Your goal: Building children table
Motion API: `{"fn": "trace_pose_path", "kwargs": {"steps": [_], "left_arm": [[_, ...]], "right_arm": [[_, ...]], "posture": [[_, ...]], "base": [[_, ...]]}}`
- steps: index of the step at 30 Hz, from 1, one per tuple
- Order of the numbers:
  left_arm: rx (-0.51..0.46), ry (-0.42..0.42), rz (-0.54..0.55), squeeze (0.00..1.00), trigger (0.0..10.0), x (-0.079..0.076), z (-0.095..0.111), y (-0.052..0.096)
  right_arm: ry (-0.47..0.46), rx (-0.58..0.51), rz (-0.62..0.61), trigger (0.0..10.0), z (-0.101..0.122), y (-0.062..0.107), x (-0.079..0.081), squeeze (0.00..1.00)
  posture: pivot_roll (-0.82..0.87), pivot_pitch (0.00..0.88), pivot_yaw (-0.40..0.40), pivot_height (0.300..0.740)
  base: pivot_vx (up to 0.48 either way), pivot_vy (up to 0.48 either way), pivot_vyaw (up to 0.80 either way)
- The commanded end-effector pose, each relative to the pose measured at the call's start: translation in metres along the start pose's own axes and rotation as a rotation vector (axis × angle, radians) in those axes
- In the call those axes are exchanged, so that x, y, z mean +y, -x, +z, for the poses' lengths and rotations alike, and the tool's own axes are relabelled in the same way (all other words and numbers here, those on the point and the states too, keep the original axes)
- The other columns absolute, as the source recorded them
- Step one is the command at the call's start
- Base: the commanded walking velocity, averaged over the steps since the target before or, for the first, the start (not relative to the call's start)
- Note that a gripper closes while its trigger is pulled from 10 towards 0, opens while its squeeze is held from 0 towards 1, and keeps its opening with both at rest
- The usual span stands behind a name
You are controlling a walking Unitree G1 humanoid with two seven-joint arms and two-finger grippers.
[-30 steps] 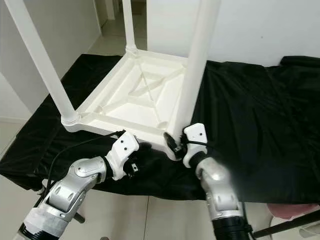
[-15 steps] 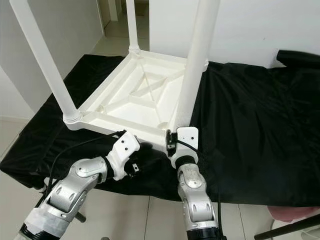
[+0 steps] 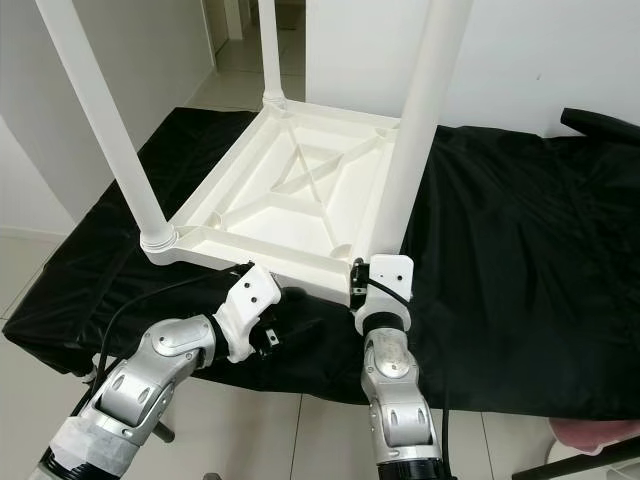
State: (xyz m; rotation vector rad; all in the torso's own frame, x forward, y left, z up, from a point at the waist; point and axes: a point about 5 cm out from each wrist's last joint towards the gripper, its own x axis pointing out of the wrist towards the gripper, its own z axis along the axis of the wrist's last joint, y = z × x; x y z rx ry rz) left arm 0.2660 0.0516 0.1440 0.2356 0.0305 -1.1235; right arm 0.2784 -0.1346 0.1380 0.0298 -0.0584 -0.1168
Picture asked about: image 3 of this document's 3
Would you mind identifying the white plastic table leg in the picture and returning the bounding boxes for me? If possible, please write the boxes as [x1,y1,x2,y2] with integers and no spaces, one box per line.
[35,0,179,251]
[372,0,474,263]
[257,0,286,109]

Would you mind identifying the white door frame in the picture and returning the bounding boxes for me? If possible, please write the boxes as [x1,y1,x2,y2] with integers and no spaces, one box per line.
[205,0,246,43]

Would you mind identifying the black cloth table cover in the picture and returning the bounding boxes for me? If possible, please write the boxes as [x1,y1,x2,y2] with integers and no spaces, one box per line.
[0,105,640,421]

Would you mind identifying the pink round stool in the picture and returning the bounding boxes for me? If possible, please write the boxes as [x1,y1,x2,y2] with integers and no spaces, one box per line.
[548,418,640,453]

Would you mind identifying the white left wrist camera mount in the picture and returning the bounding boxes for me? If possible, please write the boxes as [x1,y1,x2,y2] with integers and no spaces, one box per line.
[220,265,283,363]

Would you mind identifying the white plastic table top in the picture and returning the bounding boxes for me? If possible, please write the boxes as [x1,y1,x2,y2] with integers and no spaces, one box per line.
[140,98,406,301]

